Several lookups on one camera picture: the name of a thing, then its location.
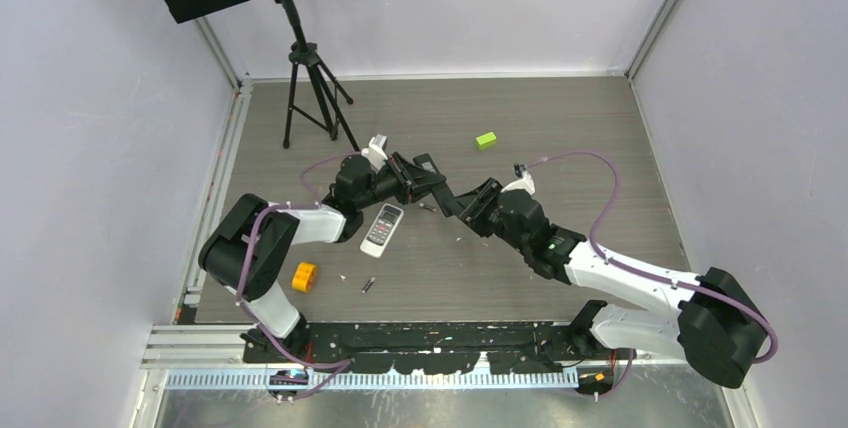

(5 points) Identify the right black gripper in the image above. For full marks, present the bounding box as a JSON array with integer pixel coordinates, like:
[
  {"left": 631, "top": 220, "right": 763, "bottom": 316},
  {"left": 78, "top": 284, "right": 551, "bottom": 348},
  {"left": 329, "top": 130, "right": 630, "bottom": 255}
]
[{"left": 444, "top": 178, "right": 529, "bottom": 255}]

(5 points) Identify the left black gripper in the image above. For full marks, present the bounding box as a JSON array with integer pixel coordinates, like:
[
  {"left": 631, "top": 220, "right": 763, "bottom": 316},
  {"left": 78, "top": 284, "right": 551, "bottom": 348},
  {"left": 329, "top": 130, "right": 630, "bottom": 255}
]
[{"left": 357, "top": 153, "right": 446, "bottom": 211}]

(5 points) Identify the black remote control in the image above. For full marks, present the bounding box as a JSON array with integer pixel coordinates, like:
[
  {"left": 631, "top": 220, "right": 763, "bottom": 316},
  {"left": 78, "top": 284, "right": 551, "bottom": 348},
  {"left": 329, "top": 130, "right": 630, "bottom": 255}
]
[{"left": 412, "top": 153, "right": 453, "bottom": 217}]

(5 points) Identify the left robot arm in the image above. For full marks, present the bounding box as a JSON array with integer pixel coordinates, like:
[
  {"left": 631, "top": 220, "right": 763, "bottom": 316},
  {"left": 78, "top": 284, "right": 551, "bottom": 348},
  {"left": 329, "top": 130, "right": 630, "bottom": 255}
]
[{"left": 198, "top": 151, "right": 446, "bottom": 362}]

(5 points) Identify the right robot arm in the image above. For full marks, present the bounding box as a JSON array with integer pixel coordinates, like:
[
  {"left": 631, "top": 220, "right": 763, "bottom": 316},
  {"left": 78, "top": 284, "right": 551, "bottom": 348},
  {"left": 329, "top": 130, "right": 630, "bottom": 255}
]
[{"left": 434, "top": 178, "right": 768, "bottom": 388}]

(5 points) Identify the white remote control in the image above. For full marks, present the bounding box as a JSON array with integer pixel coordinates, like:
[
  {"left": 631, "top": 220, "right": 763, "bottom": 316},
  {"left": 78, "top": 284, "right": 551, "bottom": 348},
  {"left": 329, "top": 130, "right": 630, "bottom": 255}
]
[{"left": 360, "top": 204, "right": 404, "bottom": 259}]

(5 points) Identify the black battery near remotes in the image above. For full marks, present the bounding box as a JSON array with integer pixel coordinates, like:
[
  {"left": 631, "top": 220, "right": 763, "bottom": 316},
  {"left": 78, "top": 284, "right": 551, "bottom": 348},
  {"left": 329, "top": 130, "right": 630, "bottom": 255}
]
[{"left": 418, "top": 202, "right": 438, "bottom": 213}]

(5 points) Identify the green block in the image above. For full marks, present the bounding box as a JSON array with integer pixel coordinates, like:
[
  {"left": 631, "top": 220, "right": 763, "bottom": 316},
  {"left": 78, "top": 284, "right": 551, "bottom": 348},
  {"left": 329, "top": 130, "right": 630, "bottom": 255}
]
[{"left": 475, "top": 132, "right": 498, "bottom": 151}]

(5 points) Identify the black battery near front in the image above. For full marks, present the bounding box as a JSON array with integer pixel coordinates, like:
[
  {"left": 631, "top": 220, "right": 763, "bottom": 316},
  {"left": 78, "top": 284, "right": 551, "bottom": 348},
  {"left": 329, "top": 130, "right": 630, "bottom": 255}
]
[{"left": 361, "top": 276, "right": 376, "bottom": 294}]

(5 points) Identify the black tripod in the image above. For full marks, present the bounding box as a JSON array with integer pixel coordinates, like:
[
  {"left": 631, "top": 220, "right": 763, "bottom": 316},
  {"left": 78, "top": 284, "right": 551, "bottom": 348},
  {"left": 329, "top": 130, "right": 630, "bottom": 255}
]
[{"left": 275, "top": 0, "right": 361, "bottom": 151}]

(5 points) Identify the yellow toy block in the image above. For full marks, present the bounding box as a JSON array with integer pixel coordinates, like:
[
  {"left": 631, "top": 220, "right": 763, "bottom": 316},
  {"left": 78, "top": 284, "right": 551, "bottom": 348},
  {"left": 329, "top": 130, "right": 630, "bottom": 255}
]
[{"left": 291, "top": 262, "right": 318, "bottom": 293}]

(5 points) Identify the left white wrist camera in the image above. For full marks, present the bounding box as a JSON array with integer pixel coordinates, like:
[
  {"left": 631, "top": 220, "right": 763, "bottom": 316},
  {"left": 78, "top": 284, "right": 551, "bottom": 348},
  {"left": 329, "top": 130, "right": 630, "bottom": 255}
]
[{"left": 361, "top": 134, "right": 388, "bottom": 171}]

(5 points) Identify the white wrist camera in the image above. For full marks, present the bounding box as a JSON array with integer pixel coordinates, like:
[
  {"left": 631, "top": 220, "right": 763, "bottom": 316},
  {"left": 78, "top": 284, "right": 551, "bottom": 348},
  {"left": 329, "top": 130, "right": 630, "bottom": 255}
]
[
  {"left": 501, "top": 163, "right": 536, "bottom": 195},
  {"left": 361, "top": 134, "right": 388, "bottom": 171}
]

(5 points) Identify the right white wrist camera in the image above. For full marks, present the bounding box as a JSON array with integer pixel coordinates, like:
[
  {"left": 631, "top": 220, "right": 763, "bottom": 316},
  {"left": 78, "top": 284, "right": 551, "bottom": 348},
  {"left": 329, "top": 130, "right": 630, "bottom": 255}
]
[{"left": 501, "top": 163, "right": 536, "bottom": 195}]

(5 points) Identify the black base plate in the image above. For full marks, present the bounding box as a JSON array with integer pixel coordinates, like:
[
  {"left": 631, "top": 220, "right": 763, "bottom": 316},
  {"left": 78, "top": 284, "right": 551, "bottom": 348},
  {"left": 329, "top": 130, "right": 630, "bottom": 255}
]
[{"left": 240, "top": 321, "right": 635, "bottom": 375}]

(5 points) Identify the white cable duct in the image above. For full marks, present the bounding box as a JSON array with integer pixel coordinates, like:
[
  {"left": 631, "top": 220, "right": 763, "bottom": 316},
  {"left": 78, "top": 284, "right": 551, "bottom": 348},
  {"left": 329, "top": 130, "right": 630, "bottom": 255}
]
[{"left": 165, "top": 367, "right": 579, "bottom": 391}]

